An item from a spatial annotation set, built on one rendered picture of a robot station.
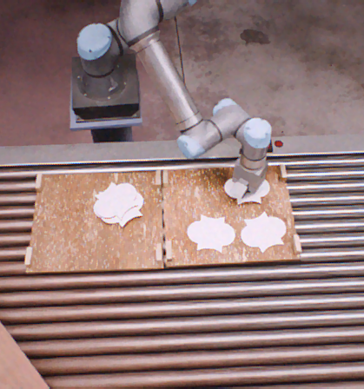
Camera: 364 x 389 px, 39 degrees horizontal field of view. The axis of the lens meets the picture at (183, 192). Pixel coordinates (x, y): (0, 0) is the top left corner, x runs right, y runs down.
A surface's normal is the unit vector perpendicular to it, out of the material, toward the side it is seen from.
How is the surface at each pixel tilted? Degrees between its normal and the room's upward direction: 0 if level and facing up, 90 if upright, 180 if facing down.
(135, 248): 0
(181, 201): 0
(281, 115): 0
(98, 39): 10
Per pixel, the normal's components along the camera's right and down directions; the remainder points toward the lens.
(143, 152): 0.00, -0.53
